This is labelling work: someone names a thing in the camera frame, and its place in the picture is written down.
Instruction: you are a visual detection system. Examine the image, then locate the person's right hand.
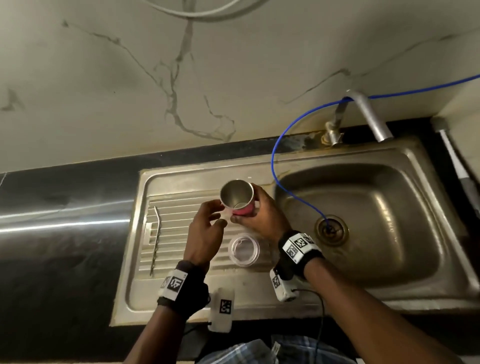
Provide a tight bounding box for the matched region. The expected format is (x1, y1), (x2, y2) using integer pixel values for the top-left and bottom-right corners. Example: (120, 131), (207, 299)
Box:
(229, 183), (293, 243)

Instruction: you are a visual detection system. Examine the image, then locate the person's left hand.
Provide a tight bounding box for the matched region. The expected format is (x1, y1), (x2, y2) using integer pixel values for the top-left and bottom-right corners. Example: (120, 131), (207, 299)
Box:
(182, 199), (229, 270)

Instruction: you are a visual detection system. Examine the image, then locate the pink steel tumbler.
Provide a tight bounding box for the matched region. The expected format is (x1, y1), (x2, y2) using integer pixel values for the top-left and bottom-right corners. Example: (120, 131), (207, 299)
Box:
(219, 179), (260, 218)

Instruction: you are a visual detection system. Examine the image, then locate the clear plastic lid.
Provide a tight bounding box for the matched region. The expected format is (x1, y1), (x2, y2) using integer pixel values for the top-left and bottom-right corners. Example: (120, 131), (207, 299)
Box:
(227, 233), (262, 268)

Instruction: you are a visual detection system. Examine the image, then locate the bent metal straw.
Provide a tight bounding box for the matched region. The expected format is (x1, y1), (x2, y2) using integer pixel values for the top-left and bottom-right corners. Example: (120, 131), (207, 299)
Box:
(149, 206), (161, 277)

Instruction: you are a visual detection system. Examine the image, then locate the white bottle brush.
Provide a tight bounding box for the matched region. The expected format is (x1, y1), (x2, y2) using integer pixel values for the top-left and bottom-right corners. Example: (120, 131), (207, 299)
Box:
(431, 118), (480, 218)

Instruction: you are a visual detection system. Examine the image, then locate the person's left forearm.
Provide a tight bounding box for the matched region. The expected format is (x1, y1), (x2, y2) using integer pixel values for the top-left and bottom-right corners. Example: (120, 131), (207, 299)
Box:
(123, 305), (187, 364)

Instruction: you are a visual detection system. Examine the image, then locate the person's right forearm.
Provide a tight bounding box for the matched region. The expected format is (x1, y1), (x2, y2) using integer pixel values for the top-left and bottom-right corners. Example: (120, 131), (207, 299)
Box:
(304, 257), (464, 364)

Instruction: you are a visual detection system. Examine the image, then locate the black right wrist band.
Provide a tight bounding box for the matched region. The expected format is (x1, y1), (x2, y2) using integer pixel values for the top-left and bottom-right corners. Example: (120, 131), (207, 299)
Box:
(277, 230), (326, 282)

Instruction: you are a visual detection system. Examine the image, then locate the black wrist band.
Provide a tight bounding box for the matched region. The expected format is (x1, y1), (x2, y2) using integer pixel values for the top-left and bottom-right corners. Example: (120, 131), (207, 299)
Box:
(277, 230), (326, 282)
(156, 260), (211, 320)

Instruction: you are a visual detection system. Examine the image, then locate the black left wrist band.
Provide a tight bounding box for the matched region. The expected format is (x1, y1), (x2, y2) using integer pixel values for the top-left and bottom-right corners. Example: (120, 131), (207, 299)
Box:
(156, 260), (211, 320)

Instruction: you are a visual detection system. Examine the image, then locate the thin blue tube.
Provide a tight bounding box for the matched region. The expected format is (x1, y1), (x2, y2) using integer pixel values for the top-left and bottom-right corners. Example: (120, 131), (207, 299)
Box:
(271, 74), (480, 230)

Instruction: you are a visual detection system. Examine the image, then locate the stainless steel sink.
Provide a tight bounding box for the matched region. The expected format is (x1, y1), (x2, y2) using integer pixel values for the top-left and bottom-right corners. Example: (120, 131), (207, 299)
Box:
(109, 134), (480, 327)

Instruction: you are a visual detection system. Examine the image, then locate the blue plaid clothing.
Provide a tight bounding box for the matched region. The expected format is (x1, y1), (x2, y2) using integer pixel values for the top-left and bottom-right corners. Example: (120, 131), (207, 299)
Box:
(196, 334), (357, 364)

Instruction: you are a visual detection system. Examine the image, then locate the metal faucet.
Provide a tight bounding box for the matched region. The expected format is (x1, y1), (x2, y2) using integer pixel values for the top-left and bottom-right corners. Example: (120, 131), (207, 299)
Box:
(321, 89), (395, 147)

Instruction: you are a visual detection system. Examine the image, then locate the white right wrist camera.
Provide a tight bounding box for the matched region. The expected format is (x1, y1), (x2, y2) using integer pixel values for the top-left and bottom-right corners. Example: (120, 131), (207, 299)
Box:
(269, 268), (300, 303)

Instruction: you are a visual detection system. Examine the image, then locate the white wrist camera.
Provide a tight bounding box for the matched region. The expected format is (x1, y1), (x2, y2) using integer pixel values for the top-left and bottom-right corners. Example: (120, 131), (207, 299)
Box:
(269, 268), (300, 303)
(207, 287), (236, 334)

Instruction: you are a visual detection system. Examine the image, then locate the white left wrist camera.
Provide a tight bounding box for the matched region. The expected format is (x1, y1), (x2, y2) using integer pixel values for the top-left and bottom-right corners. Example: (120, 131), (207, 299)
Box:
(207, 287), (236, 334)

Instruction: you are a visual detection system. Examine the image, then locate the thin black right camera cable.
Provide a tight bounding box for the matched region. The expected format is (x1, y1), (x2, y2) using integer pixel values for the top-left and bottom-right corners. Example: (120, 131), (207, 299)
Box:
(294, 287), (327, 364)

